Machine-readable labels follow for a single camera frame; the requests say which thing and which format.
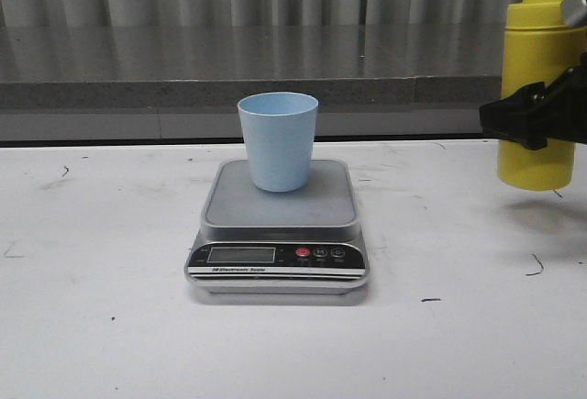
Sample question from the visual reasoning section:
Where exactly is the light blue plastic cup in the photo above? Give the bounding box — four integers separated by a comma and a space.
238, 92, 319, 193

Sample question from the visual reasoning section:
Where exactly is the gripper with silver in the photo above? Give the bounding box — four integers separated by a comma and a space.
479, 0, 587, 150

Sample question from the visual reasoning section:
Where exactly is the silver electronic kitchen scale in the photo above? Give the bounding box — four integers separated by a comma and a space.
184, 160, 370, 295

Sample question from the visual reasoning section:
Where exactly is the yellow squeeze bottle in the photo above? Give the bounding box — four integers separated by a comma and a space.
497, 0, 586, 191

